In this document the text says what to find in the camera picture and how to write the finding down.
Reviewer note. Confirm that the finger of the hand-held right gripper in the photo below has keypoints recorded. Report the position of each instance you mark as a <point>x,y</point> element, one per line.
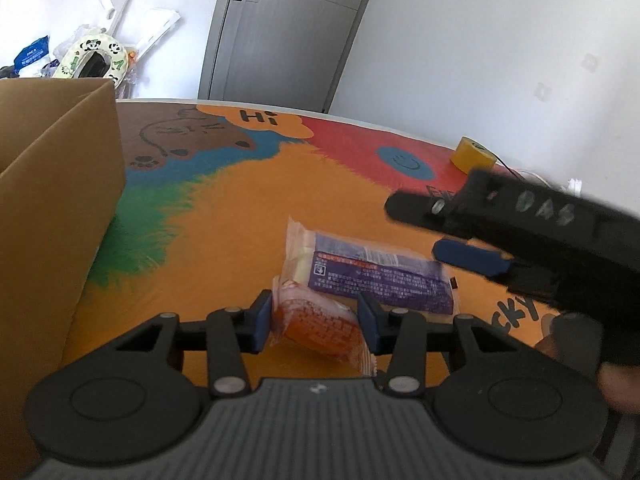
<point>470,256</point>
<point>420,210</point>

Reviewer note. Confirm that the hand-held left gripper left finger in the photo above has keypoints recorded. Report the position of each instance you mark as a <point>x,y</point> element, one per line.
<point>263,320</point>

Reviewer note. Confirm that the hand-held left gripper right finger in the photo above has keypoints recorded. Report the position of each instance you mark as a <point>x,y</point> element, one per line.
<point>367,322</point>

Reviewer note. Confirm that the purple snack packet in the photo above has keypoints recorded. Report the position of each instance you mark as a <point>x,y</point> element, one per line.
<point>370,272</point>

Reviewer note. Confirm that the orange snack packet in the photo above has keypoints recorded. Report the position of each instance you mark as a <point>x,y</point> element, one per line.
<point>315,325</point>

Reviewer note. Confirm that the large cardboard box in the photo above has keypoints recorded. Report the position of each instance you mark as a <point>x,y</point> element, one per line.
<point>50,210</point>

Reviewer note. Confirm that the person's right hand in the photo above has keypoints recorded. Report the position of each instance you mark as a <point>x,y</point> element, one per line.
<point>620,385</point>

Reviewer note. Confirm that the yellow tape roll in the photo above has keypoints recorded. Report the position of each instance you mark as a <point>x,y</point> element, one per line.
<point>467,157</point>

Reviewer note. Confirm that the colourful printed table mat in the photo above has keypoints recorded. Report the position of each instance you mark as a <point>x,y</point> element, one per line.
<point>240,200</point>

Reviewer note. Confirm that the grey door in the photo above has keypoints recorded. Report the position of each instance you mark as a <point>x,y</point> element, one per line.
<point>285,35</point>

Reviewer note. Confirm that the short white plastic board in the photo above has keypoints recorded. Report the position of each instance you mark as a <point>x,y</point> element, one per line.
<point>160,27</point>

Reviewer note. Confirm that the panda print toilet seat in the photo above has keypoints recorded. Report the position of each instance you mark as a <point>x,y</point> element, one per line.
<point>75,57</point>

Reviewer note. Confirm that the blue plastic bag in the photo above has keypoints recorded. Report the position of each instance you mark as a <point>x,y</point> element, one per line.
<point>32,52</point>

